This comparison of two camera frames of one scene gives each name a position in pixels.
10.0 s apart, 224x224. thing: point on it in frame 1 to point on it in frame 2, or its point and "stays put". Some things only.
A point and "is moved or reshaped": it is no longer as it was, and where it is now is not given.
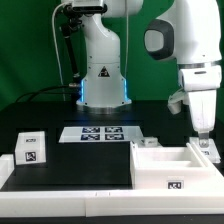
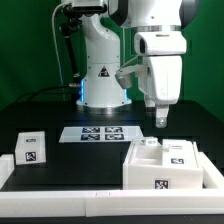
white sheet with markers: [77, 134] stays put
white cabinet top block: [30, 148] stays put
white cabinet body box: [170, 168] is moved or reshaped
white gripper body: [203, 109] to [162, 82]
